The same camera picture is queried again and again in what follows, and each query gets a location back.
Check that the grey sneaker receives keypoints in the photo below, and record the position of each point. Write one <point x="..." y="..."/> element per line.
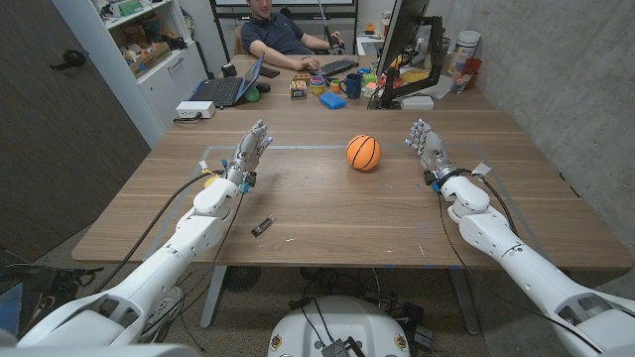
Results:
<point x="166" y="310"/>

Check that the dark blue mug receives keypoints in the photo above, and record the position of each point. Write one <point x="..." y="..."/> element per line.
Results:
<point x="352" y="85"/>

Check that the cardboard box on shelf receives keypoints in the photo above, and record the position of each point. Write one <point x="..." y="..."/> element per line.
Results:
<point x="149" y="58"/>

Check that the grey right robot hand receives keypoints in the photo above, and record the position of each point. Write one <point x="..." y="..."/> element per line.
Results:
<point x="429" y="147"/>

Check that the white robot torso base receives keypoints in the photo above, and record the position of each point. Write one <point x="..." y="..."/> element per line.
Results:
<point x="339" y="329"/>

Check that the black computer mouse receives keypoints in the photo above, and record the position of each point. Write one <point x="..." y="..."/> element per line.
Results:
<point x="263" y="87"/>

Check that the black keyboard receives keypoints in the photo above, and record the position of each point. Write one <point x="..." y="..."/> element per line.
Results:
<point x="336" y="67"/>

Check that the white shelf cabinet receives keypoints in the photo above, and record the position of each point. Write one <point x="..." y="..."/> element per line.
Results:
<point x="149" y="54"/>

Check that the white box under monitor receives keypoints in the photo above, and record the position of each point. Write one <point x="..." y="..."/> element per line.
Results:
<point x="417" y="102"/>

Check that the red cup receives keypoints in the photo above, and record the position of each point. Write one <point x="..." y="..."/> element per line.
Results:
<point x="471" y="69"/>

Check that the seated man in dark polo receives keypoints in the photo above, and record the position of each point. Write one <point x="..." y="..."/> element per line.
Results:
<point x="283" y="37"/>

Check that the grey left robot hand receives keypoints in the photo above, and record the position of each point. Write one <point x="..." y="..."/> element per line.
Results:
<point x="246" y="151"/>

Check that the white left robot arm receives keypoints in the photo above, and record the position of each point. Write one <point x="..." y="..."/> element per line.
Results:
<point x="164" y="258"/>

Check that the black smartphone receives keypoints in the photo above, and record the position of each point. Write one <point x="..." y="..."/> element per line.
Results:
<point x="269" y="72"/>

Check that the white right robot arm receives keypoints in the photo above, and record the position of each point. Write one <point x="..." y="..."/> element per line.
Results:
<point x="526" y="258"/>

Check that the blue sponge block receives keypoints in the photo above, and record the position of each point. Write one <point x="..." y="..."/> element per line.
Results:
<point x="332" y="100"/>

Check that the white cylindrical canister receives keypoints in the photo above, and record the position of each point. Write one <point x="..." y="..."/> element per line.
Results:
<point x="464" y="49"/>

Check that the orange basketball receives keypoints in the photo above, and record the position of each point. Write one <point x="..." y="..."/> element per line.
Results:
<point x="363" y="153"/>

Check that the white power strip box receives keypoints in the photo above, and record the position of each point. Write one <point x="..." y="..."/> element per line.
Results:
<point x="195" y="109"/>

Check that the open black laptop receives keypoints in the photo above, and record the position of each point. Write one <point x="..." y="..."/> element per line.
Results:
<point x="228" y="86"/>

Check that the black computer monitor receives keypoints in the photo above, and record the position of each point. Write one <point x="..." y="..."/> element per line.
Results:
<point x="404" y="35"/>

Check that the green ball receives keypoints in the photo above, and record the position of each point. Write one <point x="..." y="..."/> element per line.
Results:
<point x="252" y="94"/>

